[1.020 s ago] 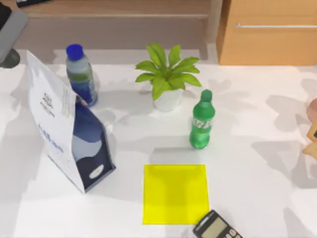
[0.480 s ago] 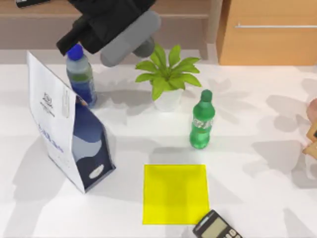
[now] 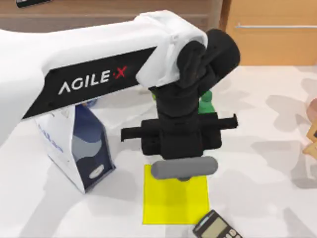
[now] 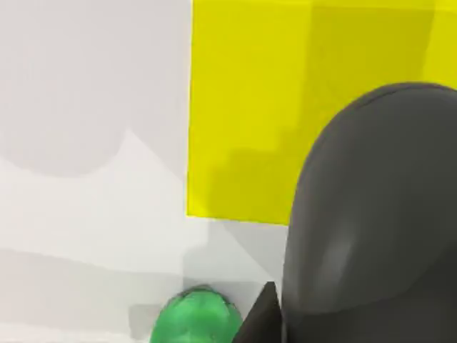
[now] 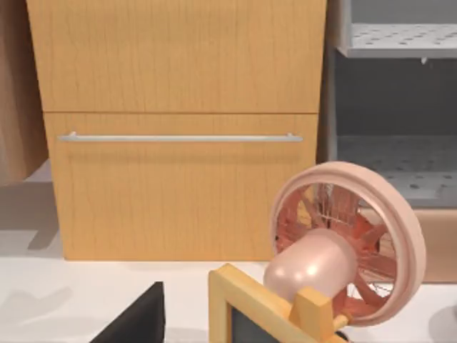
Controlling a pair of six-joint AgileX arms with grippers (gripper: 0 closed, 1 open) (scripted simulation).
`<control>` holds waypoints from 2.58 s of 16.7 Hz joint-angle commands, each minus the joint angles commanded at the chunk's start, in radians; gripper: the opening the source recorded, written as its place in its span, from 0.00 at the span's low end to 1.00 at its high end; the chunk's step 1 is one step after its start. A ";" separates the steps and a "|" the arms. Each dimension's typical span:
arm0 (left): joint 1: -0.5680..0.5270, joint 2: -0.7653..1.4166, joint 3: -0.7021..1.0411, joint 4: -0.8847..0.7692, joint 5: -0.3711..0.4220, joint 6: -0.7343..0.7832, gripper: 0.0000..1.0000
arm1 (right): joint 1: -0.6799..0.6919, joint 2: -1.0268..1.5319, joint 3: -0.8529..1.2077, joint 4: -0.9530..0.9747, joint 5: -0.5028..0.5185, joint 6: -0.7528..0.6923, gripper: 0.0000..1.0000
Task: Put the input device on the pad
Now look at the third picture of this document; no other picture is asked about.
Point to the pale grey rounded box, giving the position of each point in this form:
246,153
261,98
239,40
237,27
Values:
184,168

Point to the green bottle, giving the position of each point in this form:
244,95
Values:
206,105

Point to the flat yellow square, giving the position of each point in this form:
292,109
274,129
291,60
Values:
173,200

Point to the black calculator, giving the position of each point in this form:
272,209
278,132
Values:
214,225

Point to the white and blue carton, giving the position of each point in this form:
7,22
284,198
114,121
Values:
86,148

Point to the wooden door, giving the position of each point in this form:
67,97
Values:
272,47

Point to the tan wooden toy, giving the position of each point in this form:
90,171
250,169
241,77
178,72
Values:
312,146

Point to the pink rounded object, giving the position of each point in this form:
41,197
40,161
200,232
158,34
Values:
313,107

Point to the black flat device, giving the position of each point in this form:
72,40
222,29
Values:
32,3

